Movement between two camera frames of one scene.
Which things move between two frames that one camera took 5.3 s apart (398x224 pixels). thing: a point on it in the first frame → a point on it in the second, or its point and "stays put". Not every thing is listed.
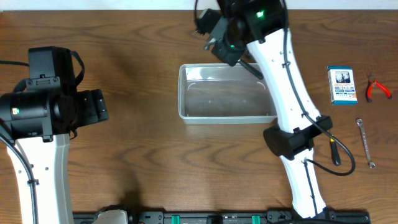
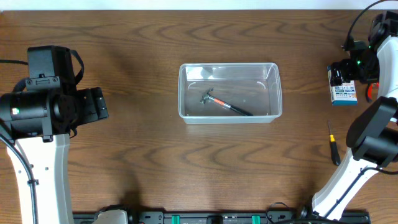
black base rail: x=234 y=217 stays put
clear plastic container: x=220 y=93 stays put
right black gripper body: x=228 y=54 → x=337 y=76
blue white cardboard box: x=342 y=85 stays put
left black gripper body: x=100 y=104 stays put
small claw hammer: x=244 y=65 → x=207 y=97
